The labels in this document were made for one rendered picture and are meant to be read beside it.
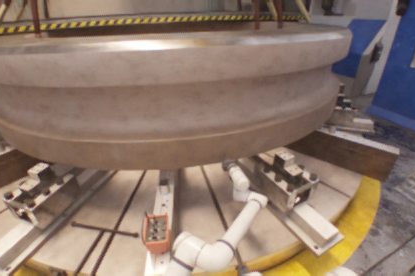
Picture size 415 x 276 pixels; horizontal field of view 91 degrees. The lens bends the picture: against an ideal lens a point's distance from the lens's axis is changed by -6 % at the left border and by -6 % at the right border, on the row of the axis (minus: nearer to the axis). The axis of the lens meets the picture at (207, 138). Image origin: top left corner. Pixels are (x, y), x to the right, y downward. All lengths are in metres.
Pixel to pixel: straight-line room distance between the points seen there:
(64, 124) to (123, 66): 0.80
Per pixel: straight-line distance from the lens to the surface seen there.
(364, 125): 4.01
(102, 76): 1.52
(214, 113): 1.68
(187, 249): 1.16
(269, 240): 1.98
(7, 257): 2.26
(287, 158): 1.93
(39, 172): 2.19
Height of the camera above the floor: 1.90
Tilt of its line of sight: 30 degrees down
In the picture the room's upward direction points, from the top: 1 degrees counter-clockwise
